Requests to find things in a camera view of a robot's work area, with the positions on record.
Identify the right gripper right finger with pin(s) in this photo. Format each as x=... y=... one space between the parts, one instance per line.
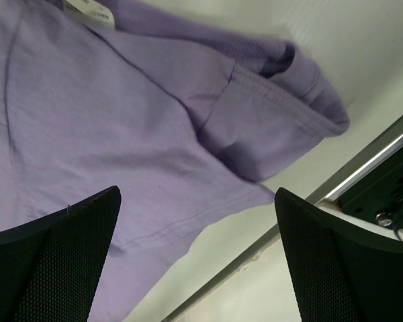
x=339 y=271

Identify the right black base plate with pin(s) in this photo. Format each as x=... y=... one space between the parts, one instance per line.
x=378 y=197

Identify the lavender t shirt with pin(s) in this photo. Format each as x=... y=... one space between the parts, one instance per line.
x=186 y=120

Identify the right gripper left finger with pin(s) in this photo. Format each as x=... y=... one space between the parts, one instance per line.
x=51 y=266

